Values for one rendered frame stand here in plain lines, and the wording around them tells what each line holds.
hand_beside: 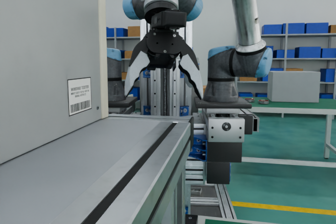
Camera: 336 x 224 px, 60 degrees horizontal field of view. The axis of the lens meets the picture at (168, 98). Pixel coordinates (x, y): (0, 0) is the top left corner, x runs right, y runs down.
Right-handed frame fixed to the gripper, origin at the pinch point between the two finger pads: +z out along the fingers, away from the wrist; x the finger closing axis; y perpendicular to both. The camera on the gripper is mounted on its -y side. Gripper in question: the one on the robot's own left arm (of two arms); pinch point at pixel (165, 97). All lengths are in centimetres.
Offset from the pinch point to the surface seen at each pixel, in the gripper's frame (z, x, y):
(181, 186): 16.0, -1.8, -2.0
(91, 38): -3.9, 12.9, -12.7
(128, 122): 7.0, 7.3, -8.0
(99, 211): 18.4, 10.5, -30.8
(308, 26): -310, -387, 402
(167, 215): 19.4, 4.0, -19.0
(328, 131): -54, -255, 256
